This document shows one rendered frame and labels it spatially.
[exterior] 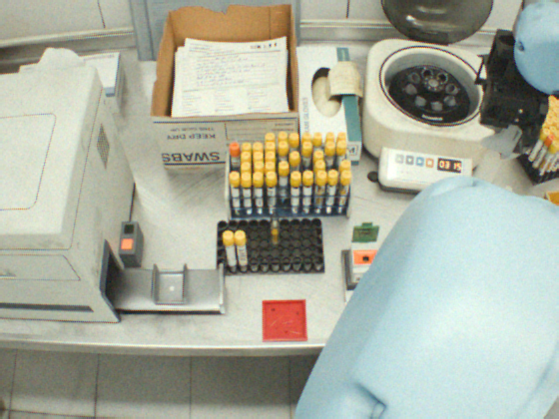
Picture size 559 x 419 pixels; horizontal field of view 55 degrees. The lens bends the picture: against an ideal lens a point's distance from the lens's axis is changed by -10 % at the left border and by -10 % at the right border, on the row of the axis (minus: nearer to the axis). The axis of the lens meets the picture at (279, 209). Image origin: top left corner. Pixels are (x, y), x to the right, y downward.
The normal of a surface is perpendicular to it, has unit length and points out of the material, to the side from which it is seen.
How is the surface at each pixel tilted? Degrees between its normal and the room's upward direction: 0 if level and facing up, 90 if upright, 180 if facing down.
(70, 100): 0
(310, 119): 1
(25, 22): 90
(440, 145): 90
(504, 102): 90
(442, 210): 50
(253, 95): 1
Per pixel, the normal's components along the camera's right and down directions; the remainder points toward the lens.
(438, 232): -0.56, -0.71
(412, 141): -0.14, 0.85
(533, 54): -0.44, 0.77
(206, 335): 0.00, -0.52
